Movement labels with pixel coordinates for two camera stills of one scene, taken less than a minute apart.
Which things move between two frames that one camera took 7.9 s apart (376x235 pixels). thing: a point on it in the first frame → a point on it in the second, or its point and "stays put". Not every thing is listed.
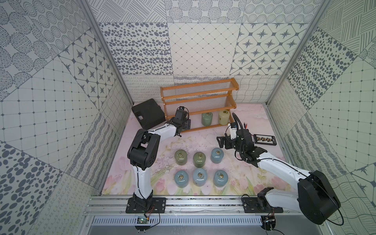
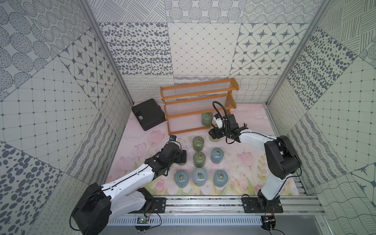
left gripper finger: (186, 125) → (183, 156)
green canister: (199, 158) stays put
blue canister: (217, 154) stays put
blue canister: (181, 178) stays put
